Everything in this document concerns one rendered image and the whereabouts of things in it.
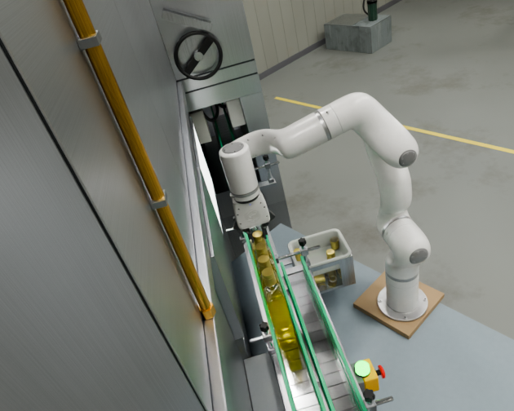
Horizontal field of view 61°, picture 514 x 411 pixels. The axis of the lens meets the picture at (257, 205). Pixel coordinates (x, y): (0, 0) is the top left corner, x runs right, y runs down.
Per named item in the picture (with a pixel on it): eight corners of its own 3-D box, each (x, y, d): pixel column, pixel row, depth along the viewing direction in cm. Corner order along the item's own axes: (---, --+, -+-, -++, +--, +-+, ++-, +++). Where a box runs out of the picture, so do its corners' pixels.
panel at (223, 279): (206, 183, 203) (184, 118, 183) (213, 182, 203) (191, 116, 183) (235, 340, 130) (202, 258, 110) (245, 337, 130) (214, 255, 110)
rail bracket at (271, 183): (252, 196, 221) (242, 159, 207) (284, 187, 221) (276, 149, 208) (254, 202, 217) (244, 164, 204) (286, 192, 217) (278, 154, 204)
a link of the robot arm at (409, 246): (409, 254, 167) (409, 206, 153) (435, 289, 152) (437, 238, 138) (379, 263, 167) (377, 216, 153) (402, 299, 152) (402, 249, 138)
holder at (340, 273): (281, 273, 190) (274, 248, 181) (341, 256, 191) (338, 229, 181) (290, 302, 176) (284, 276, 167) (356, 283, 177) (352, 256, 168)
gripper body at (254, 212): (230, 204, 125) (240, 233, 131) (264, 194, 125) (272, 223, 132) (227, 190, 131) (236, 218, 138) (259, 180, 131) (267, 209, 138)
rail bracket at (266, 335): (254, 351, 138) (244, 324, 130) (275, 344, 138) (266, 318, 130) (256, 361, 134) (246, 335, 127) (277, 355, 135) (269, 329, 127)
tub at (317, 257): (290, 257, 185) (285, 241, 180) (339, 241, 186) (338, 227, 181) (300, 285, 171) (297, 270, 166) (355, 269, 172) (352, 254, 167)
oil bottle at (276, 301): (274, 328, 143) (260, 284, 130) (290, 322, 143) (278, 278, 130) (278, 342, 138) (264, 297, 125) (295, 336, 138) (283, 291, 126)
